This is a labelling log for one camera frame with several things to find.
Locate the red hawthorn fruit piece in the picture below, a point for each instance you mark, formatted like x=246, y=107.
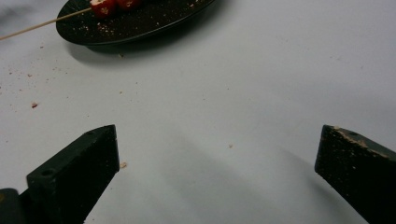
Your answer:
x=102, y=7

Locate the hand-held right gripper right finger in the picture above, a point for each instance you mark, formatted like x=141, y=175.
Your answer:
x=358, y=168

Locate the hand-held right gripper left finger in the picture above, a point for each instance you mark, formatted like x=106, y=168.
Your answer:
x=77, y=174

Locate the thin bamboo skewer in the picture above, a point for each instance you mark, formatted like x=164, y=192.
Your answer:
x=37, y=26

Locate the black round plate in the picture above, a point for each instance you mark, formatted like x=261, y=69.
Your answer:
x=140, y=26

